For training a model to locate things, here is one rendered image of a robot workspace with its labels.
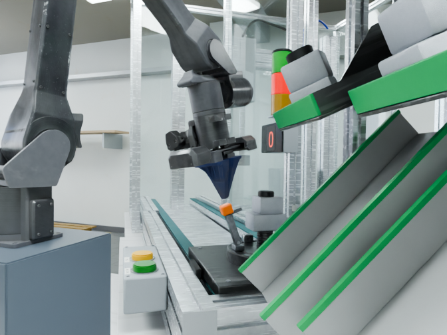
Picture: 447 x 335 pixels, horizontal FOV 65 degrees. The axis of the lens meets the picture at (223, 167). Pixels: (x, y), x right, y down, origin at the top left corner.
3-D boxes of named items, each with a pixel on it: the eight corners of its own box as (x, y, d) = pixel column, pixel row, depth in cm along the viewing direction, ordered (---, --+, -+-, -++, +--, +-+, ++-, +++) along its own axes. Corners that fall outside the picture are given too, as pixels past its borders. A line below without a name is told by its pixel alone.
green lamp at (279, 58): (277, 70, 83) (277, 50, 82) (268, 76, 87) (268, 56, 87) (296, 72, 84) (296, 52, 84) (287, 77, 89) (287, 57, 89)
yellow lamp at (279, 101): (276, 113, 83) (276, 92, 83) (267, 115, 88) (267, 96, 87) (295, 114, 84) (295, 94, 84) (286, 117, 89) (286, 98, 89)
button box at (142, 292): (123, 315, 56) (123, 276, 56) (122, 274, 77) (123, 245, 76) (167, 311, 58) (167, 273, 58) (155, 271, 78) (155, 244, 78)
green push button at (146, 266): (132, 279, 58) (132, 267, 58) (132, 272, 62) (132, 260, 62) (157, 277, 59) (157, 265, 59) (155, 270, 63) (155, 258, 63)
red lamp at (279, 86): (276, 92, 83) (277, 71, 83) (267, 96, 87) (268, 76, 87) (295, 94, 84) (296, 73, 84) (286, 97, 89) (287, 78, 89)
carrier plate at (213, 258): (218, 300, 50) (219, 286, 50) (188, 256, 73) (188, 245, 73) (362, 286, 57) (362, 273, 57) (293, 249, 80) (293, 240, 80)
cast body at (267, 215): (253, 232, 62) (254, 192, 62) (245, 227, 66) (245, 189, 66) (296, 230, 64) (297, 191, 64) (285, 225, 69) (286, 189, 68)
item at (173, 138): (211, 118, 65) (184, 123, 69) (186, 120, 59) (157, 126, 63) (216, 151, 65) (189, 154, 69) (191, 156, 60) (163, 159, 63)
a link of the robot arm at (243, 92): (208, 38, 56) (252, 42, 65) (174, 48, 61) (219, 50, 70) (217, 110, 58) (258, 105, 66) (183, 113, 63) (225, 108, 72)
